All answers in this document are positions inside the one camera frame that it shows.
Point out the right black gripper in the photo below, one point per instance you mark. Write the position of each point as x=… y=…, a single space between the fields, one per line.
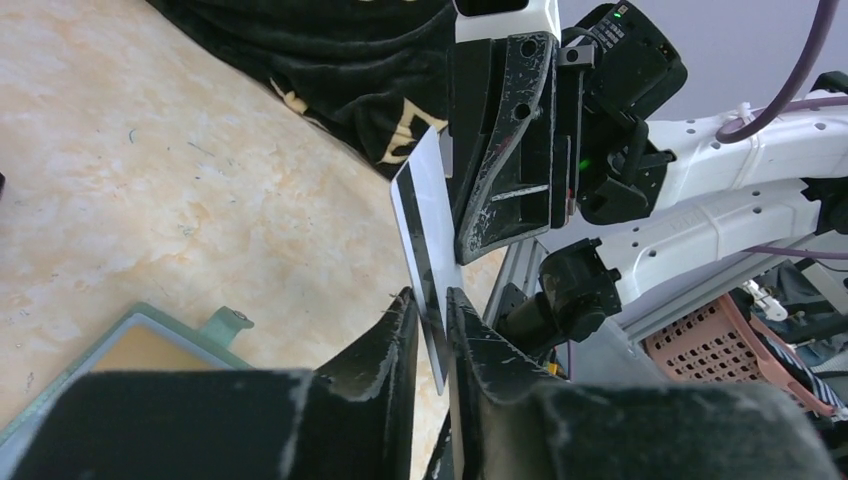
x=614 y=69

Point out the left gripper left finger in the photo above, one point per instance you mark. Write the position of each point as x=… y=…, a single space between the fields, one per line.
x=351 y=418

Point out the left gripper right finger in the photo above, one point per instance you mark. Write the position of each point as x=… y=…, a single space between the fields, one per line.
x=512 y=419

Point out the white magnetic stripe card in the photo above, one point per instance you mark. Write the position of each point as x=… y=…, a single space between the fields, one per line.
x=420 y=201

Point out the green card holder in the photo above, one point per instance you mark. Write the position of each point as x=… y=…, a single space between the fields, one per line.
x=211 y=342

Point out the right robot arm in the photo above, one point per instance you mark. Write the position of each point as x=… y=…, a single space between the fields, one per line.
x=785 y=162

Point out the black floral blanket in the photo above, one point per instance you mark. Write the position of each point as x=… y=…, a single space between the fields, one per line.
x=372 y=74

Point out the pink perforated basket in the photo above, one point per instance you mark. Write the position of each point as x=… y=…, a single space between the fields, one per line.
x=717 y=343

